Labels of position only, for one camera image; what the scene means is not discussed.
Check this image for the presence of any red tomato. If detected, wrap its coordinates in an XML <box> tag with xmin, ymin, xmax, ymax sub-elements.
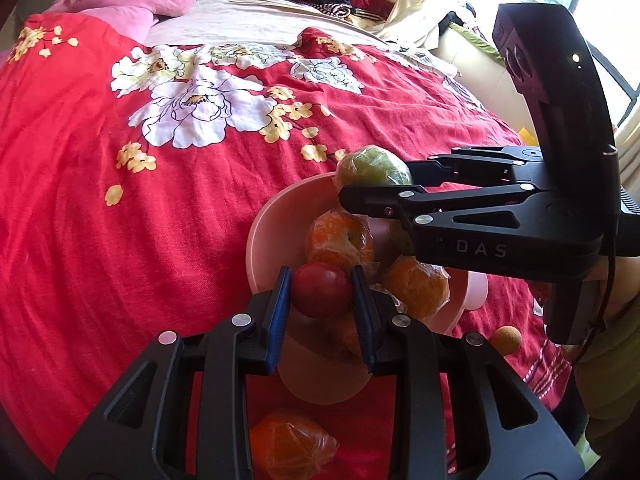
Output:
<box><xmin>291</xmin><ymin>261</ymin><xmax>354</xmax><ymax>318</ymax></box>

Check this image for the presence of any beige bed sheet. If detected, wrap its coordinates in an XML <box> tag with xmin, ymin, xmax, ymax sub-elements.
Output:
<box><xmin>145</xmin><ymin>0</ymin><xmax>401</xmax><ymax>51</ymax></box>

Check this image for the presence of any pale pink pillow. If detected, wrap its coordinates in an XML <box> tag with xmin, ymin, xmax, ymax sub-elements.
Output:
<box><xmin>77</xmin><ymin>6</ymin><xmax>160</xmax><ymax>43</ymax></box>

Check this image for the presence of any red floral blanket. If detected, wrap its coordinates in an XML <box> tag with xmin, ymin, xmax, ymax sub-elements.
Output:
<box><xmin>0</xmin><ymin>12</ymin><xmax>576</xmax><ymax>480</ymax></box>

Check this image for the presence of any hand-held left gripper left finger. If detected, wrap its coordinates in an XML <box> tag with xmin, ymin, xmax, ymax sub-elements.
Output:
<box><xmin>55</xmin><ymin>266</ymin><xmax>293</xmax><ymax>480</ymax></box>

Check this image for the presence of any person's right forearm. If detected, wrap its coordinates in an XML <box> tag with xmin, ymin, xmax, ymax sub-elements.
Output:
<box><xmin>565</xmin><ymin>280</ymin><xmax>640</xmax><ymax>461</ymax></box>

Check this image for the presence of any small round brown fruit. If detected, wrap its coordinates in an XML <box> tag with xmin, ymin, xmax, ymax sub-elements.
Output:
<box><xmin>489</xmin><ymin>325</ymin><xmax>522</xmax><ymax>358</ymax></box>

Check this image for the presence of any green-edged cream pad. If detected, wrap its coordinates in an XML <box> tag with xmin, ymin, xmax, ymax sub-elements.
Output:
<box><xmin>432</xmin><ymin>22</ymin><xmax>536</xmax><ymax>131</ymax></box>

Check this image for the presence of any pink floral cloth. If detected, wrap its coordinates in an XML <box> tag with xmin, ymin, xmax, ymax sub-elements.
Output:
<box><xmin>440</xmin><ymin>7</ymin><xmax>493</xmax><ymax>36</ymax></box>

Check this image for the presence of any white crumpled cloth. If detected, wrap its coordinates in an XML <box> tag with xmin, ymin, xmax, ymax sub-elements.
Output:
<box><xmin>390</xmin><ymin>42</ymin><xmax>458</xmax><ymax>78</ymax></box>

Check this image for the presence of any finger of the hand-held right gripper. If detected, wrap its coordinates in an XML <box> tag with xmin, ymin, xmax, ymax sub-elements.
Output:
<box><xmin>337</xmin><ymin>183</ymin><xmax>551</xmax><ymax>235</ymax></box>
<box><xmin>404</xmin><ymin>145</ymin><xmax>542</xmax><ymax>194</ymax></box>

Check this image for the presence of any window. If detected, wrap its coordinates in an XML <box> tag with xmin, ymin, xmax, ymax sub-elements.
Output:
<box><xmin>470</xmin><ymin>0</ymin><xmax>640</xmax><ymax>131</ymax></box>

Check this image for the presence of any pink animal-shaped plate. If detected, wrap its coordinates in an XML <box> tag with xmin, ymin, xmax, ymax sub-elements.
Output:
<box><xmin>245</xmin><ymin>171</ymin><xmax>490</xmax><ymax>406</ymax></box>

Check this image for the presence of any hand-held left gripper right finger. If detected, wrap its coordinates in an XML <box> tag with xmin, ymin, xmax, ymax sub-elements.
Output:
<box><xmin>350</xmin><ymin>265</ymin><xmax>586</xmax><ymax>480</ymax></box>

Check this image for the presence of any cream curtain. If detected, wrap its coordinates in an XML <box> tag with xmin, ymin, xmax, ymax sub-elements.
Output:
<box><xmin>377</xmin><ymin>0</ymin><xmax>488</xmax><ymax>46</ymax></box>

